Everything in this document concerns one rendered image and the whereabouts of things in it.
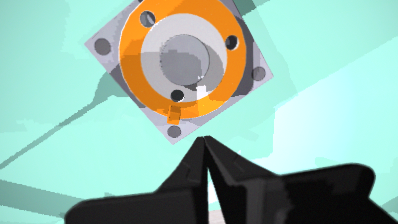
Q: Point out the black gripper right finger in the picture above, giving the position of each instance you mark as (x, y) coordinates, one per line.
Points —
(251, 194)

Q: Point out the orange round plate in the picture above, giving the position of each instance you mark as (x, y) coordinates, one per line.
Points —
(139, 50)

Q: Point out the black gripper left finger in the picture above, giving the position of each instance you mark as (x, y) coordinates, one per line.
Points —
(182, 198)

